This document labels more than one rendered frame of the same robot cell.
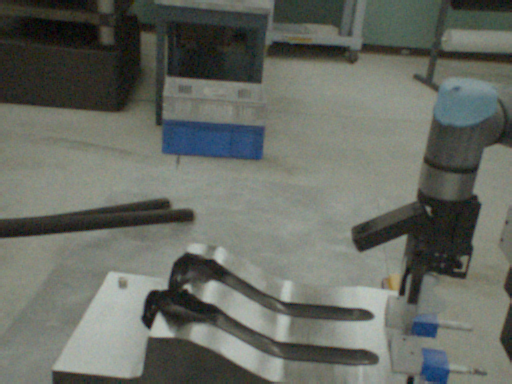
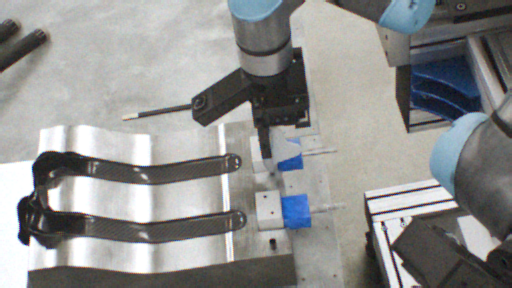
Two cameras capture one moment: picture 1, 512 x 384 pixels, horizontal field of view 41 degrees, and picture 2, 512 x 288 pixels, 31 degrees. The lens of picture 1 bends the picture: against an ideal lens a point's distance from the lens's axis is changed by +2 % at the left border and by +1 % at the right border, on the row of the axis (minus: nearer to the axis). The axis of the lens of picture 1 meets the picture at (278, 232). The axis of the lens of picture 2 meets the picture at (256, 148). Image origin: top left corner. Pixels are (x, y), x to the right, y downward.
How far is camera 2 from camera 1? 58 cm
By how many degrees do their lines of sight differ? 24
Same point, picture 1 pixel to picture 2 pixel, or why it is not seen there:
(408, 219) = (238, 93)
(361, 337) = (229, 195)
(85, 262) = not seen: outside the picture
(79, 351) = not seen: outside the picture
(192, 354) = (71, 273)
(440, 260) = (282, 115)
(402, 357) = (263, 220)
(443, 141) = (244, 32)
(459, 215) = (286, 77)
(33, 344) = not seen: outside the picture
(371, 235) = (208, 113)
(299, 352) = (173, 228)
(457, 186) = (272, 64)
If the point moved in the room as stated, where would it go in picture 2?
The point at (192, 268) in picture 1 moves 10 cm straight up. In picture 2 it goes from (49, 175) to (29, 132)
